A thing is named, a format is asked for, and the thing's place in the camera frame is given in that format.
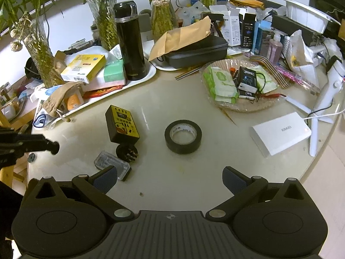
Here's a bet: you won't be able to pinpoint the white plastic bag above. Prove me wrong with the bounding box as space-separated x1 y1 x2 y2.
286 30 321 88

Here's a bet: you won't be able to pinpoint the rainbow ribbon cable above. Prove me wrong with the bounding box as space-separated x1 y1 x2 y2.
175 55 294 88

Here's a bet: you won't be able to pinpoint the yellow white carton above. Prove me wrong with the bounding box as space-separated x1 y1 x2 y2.
60 54 106 84

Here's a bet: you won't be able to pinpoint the brown paper envelope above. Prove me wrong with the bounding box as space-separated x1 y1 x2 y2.
148 16 211 62

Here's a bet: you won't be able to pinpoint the white product carton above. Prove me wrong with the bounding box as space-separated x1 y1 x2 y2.
209 5 241 47

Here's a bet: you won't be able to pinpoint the yellow cloth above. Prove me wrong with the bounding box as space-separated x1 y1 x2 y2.
229 0 267 9

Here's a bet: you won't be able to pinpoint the red flat packet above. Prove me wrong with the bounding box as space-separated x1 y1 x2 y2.
83 84 126 99

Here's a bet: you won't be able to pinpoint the white power bank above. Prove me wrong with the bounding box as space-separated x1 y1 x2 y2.
249 111 312 157

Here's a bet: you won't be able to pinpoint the small black tripod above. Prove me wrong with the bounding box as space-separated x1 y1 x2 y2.
209 12 225 37

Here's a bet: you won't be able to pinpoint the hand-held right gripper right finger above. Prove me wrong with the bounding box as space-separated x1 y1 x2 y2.
205 166 314 221

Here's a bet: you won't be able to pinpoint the clear plastic case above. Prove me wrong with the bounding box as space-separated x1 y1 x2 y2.
94 151 132 182

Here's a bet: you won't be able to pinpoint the green tissue pack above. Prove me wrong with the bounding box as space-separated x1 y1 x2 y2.
101 59 127 85

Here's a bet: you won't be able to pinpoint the black round relay socket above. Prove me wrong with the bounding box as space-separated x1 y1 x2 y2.
115 143 139 164

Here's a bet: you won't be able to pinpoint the yellow black timer relay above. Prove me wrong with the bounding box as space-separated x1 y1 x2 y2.
105 104 141 144

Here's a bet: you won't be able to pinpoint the white plastic food container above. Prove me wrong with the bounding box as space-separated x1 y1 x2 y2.
280 0 341 34

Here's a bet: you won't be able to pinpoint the brown drawstring pouch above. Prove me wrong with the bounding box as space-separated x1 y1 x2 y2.
43 81 83 119

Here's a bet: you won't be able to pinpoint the black product carton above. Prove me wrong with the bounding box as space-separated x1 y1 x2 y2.
241 13 256 49

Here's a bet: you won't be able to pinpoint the wide glass vase with bamboo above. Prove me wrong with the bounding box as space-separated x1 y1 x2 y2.
61 0 120 52

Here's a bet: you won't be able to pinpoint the pink packaging strip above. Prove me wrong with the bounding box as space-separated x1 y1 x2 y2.
276 65 321 93

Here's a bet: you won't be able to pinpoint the black thermos bottle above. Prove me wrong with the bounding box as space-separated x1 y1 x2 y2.
113 0 147 81

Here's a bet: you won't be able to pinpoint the white gimbal tripod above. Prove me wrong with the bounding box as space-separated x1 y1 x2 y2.
286 59 345 157

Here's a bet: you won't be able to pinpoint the white jar with orange label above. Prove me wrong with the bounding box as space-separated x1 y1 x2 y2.
64 88 85 112

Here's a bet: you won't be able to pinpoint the blue product carton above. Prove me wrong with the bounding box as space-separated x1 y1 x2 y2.
253 20 273 56

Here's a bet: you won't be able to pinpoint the thin wooden stick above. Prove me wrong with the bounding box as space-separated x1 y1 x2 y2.
220 108 238 126

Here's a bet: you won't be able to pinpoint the thin black wire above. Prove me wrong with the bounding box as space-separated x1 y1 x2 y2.
255 71 267 100

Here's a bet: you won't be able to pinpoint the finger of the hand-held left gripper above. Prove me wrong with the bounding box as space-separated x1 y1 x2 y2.
0 128 60 169

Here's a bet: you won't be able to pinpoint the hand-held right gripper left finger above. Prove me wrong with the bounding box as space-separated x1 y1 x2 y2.
25 165 135 223

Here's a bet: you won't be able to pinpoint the black printed small box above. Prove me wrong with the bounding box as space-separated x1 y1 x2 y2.
237 66 257 91

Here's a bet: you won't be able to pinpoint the white flat box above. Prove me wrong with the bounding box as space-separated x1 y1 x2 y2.
81 79 126 92

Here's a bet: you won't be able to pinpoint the grey box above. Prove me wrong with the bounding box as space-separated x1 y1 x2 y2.
140 12 154 42

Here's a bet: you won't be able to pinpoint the black flat box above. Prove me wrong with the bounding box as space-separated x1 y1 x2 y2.
271 14 316 39

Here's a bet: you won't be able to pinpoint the green wet wipe pack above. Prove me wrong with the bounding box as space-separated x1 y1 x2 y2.
214 90 239 105
203 66 238 98
255 66 279 93

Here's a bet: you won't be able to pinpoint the round woven plate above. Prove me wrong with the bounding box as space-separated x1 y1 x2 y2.
201 58 287 113

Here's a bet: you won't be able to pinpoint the red clip leads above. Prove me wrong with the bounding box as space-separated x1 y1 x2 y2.
260 92 286 100

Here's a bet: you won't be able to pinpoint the small white cup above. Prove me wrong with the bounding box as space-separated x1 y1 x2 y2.
1 105 17 120

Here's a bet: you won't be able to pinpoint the green white sachet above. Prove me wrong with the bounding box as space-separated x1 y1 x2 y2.
109 44 123 60

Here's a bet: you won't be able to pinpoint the white charging cable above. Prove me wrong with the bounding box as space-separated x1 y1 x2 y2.
303 107 340 121

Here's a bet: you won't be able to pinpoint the black electrical tape roll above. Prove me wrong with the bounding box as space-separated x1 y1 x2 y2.
164 119 202 155

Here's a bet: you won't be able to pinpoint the black white small box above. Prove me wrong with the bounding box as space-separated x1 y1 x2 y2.
238 88 258 99

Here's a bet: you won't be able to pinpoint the tall glass vase with bamboo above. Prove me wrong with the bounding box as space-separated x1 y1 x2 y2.
0 0 58 88

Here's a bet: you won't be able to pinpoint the pink soap pump bottle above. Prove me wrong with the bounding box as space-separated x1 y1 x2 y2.
267 31 283 65

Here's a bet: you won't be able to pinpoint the clear plastic bag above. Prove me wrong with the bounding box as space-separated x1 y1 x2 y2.
179 1 211 25

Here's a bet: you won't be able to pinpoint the black zip case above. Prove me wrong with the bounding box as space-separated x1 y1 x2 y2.
162 36 229 70

